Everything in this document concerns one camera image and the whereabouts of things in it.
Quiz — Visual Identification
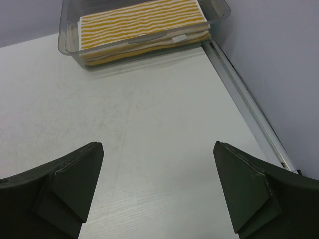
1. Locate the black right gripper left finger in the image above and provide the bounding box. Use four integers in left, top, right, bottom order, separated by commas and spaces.
0, 142, 104, 239

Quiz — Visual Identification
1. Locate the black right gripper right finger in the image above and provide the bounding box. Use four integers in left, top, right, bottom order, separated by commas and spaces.
213, 141, 319, 239

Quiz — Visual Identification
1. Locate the yellow striped folded towel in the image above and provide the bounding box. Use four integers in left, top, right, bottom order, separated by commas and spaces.
78, 0, 211, 66

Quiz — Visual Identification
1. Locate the aluminium table edge rail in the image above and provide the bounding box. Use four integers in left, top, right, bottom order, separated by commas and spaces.
202, 41, 302, 175

